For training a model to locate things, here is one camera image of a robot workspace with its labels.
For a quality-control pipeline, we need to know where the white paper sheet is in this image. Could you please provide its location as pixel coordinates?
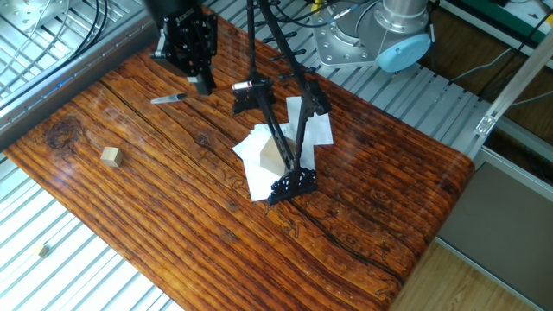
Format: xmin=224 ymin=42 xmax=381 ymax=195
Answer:
xmin=232 ymin=123 xmax=290 ymax=174
xmin=245 ymin=155 xmax=317 ymax=202
xmin=284 ymin=94 xmax=334 ymax=147

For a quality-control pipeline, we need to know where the large wooden block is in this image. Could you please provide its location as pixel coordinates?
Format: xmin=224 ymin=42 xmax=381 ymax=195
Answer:
xmin=261 ymin=138 xmax=300 ymax=175

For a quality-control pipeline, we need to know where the black metal pen rack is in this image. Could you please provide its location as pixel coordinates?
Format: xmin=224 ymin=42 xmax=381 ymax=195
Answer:
xmin=232 ymin=0 xmax=335 ymax=207

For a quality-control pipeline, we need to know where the small wooden cube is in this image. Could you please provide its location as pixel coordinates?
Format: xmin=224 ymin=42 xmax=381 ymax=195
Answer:
xmin=100 ymin=146 xmax=121 ymax=167

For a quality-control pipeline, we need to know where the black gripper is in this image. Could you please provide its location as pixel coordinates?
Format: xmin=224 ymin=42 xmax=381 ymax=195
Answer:
xmin=152 ymin=7 xmax=217 ymax=96

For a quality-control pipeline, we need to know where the grey robot base column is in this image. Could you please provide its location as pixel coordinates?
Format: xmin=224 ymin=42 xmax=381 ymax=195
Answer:
xmin=375 ymin=0 xmax=431 ymax=37

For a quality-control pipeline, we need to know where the thin calligraphy brush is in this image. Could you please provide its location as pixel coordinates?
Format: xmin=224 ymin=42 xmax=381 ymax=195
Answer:
xmin=150 ymin=80 xmax=270 ymax=105

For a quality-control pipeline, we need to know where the green board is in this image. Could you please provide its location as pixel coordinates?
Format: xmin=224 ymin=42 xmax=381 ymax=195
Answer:
xmin=496 ymin=0 xmax=553 ymax=44

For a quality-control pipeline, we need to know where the white aluminium frame post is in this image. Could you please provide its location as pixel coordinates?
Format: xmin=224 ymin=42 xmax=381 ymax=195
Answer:
xmin=473 ymin=30 xmax=553 ymax=139

